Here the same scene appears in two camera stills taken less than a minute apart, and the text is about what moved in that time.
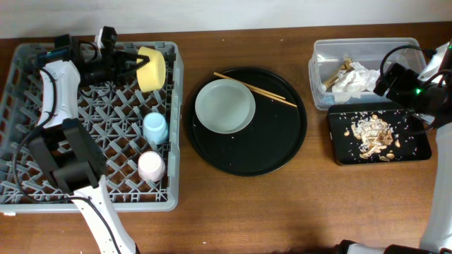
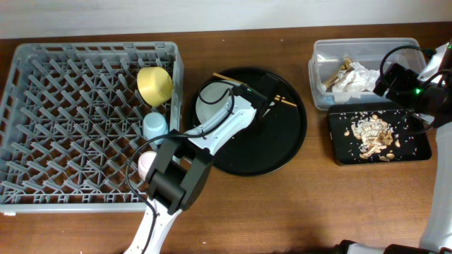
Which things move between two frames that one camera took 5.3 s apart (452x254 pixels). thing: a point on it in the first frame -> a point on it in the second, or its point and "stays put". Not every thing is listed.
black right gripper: x=406 y=77 stays put
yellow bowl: x=150 y=77 -> x=155 y=85
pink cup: x=151 y=166 stays put
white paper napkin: x=357 y=79 stays put
